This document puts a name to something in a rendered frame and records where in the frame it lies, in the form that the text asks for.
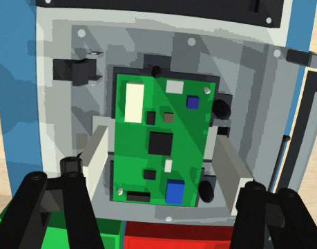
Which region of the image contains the red open bin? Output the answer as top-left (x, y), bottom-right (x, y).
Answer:
top-left (124, 221), bottom-right (233, 249)

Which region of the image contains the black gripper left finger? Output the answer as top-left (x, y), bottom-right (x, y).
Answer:
top-left (0, 125), bottom-right (108, 249)

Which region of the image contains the green open-top bin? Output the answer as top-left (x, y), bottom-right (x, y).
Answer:
top-left (0, 200), bottom-right (123, 249)

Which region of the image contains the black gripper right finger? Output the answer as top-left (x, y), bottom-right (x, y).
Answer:
top-left (211, 135), bottom-right (317, 249)

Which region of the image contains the green circuit board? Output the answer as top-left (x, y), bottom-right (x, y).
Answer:
top-left (113, 73), bottom-right (215, 207)

